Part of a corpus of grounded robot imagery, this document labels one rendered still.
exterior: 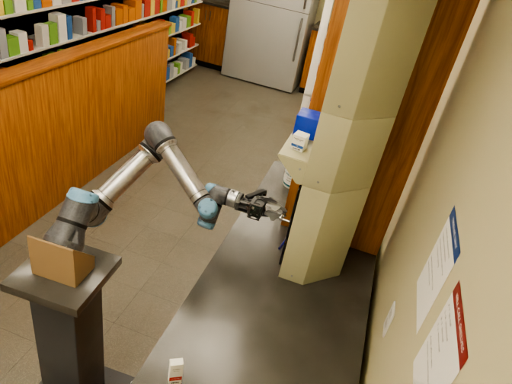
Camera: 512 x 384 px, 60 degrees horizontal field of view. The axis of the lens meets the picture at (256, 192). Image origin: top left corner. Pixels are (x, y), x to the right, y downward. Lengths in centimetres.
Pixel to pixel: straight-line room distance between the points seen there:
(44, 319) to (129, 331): 96
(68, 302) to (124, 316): 121
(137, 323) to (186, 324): 125
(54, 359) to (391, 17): 187
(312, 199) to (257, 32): 520
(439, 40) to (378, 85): 38
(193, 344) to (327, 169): 78
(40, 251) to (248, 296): 81
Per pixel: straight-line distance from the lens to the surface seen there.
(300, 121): 179
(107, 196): 195
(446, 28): 185
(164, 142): 182
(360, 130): 159
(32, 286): 190
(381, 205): 210
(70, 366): 221
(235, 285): 188
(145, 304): 306
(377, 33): 147
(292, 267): 191
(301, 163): 164
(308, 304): 189
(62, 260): 180
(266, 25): 669
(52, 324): 204
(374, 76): 153
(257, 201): 187
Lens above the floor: 226
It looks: 32 degrees down
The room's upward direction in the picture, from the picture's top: 11 degrees clockwise
